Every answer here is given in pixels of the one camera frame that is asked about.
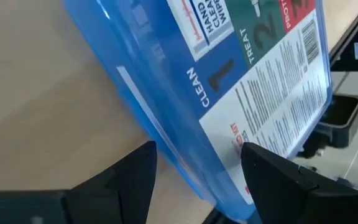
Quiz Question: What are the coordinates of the blue first aid kit box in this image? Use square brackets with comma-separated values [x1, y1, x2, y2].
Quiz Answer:
[63, 0, 334, 223]

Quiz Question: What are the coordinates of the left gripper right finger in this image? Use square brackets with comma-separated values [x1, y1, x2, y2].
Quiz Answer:
[240, 142, 358, 224]

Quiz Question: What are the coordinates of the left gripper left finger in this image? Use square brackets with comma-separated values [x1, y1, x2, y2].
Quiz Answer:
[0, 141, 158, 224]

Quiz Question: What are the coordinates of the black open plastic holder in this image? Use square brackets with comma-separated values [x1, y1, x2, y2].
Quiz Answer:
[298, 94, 358, 160]

